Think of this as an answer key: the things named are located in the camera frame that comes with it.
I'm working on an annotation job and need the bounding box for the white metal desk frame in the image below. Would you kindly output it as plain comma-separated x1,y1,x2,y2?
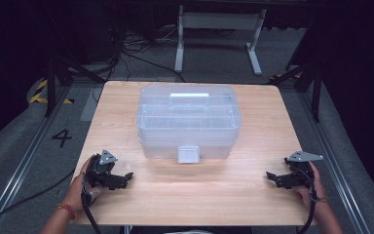
173,4,269,77

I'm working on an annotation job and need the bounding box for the bundle of black cables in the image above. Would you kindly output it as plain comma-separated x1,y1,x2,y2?
108,27,187,84

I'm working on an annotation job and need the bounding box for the black floor cable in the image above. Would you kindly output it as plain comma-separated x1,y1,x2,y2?
0,168,76,230

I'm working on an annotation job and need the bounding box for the person's right hand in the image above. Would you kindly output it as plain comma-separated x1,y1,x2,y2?
292,161,329,211

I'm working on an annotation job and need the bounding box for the clear plastic storage box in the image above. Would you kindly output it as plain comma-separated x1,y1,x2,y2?
136,83,243,164

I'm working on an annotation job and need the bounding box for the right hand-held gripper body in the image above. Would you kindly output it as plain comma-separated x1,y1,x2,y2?
283,149,324,190

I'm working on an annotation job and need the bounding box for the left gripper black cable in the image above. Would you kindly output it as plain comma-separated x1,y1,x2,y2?
80,189,103,234

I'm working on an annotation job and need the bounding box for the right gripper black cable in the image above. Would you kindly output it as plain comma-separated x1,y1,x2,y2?
304,184,318,234

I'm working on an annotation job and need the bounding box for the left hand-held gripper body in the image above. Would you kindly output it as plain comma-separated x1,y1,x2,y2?
86,149,125,191

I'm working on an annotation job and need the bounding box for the metal floor rail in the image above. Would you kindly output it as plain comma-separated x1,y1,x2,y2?
296,91,373,234
0,85,76,234

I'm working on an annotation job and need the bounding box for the person's left hand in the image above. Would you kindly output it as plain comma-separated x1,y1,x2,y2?
64,155,104,213

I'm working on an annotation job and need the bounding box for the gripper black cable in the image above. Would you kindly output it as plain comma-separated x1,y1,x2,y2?
304,184,318,234
80,189,103,234

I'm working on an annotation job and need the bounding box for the orange woven bracelet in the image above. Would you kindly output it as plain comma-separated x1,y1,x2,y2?
56,202,78,221

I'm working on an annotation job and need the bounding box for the black metal stand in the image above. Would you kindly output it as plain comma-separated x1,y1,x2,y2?
43,53,107,119
270,59,323,124

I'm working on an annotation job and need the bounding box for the yellow black floor tape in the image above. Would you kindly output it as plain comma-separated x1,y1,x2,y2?
28,79,76,105

